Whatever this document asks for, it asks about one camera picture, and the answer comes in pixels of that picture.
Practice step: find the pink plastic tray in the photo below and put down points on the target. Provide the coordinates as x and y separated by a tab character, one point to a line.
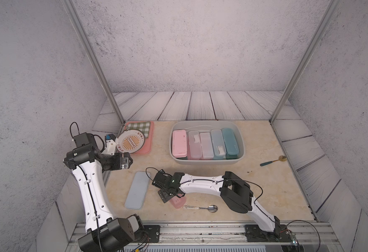
147	146

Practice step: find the grey plastic storage box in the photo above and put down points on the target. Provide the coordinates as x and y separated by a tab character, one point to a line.
207	126

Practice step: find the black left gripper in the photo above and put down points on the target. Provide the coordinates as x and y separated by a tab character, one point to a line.
117	163

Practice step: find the teal pencil case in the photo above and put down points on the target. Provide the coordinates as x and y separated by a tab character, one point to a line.
232	148

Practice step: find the clear pencil case with label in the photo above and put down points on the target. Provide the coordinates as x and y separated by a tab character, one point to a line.
194	145

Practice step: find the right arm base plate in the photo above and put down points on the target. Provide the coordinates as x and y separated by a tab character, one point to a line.
254	234

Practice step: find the translucent pink pencil case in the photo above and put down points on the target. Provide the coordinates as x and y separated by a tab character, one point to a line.
206	146

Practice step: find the light pink ridged pencil case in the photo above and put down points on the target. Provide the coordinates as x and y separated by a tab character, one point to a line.
179	144

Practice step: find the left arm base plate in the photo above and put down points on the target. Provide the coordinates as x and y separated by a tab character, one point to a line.
148	233

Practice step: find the light blue pencil case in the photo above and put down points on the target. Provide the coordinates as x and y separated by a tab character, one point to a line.
138	190

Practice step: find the aluminium front rail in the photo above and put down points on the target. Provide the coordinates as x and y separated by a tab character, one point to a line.
229	236

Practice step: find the left aluminium frame post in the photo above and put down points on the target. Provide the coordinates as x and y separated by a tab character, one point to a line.
80	31

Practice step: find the right aluminium frame post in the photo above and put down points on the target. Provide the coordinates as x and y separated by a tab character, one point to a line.
307	55

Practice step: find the aluminium frame post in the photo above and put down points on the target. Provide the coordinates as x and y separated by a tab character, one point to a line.
307	55
80	31

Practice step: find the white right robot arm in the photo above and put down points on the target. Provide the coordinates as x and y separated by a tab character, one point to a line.
234	191

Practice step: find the metal spoon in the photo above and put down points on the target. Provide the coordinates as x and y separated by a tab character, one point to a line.
211	208

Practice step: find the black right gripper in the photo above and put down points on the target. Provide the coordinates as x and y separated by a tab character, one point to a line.
163	196

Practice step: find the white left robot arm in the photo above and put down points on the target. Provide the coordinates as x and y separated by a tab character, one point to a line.
104	231

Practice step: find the green checkered cloth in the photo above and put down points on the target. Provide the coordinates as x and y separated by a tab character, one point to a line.
143	126

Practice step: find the round patterned ceramic plate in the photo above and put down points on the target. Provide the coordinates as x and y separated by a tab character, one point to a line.
130	141

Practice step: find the rose pink pencil case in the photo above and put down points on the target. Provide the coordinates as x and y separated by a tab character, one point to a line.
178	202

